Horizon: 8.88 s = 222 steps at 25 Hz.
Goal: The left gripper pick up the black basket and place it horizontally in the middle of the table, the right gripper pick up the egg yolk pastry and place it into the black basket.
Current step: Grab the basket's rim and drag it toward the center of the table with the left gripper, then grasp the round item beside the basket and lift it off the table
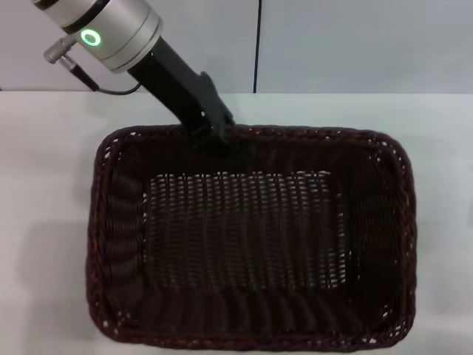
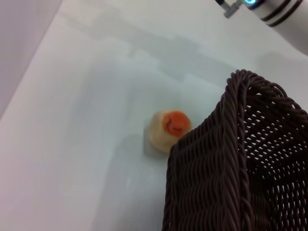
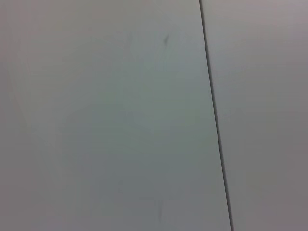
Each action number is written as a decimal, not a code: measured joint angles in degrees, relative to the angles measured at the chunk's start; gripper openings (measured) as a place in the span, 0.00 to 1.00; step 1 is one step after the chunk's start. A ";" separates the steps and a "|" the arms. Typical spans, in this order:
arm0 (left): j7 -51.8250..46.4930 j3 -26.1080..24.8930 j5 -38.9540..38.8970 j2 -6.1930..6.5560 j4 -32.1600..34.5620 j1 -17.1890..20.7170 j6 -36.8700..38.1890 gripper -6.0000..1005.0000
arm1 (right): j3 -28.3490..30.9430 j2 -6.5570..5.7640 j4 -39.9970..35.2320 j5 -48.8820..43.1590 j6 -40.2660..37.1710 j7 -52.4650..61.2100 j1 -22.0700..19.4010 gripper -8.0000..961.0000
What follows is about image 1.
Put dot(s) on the black vertical wall strip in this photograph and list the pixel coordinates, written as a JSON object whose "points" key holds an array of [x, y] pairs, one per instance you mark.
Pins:
{"points": [[257, 44]]}

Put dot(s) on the dark brown woven basket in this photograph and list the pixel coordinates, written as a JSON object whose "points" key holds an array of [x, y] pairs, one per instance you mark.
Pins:
{"points": [[244, 236]]}

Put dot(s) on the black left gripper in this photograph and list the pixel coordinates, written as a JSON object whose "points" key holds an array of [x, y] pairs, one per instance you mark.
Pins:
{"points": [[166, 77]]}

